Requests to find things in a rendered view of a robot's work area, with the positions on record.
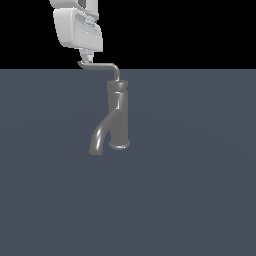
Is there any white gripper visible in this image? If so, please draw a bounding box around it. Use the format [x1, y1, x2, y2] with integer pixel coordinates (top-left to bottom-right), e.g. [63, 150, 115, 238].
[53, 7, 104, 64]

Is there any thin grey faucet handle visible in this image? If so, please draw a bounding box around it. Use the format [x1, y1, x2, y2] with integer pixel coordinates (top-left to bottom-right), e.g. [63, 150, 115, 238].
[77, 60, 121, 82]

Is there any grey metal faucet body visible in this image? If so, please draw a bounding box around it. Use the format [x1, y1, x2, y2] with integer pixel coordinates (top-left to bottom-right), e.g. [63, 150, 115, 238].
[88, 79, 131, 156]

